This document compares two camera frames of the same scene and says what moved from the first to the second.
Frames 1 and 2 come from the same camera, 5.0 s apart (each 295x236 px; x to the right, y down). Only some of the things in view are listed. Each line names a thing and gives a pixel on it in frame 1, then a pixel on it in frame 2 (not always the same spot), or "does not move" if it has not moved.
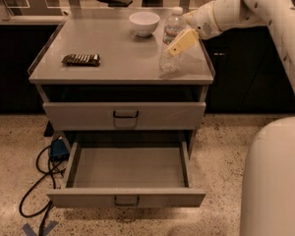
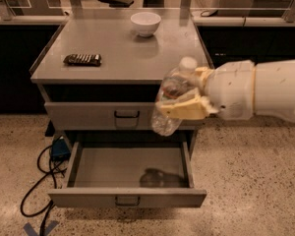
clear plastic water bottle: [174, 26] -> [180, 82]
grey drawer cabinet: [100, 83] does not move
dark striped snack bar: [83, 59] does not move
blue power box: [58, 150] does not move
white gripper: [203, 21] -> [231, 88]
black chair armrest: [114, 0] does not move
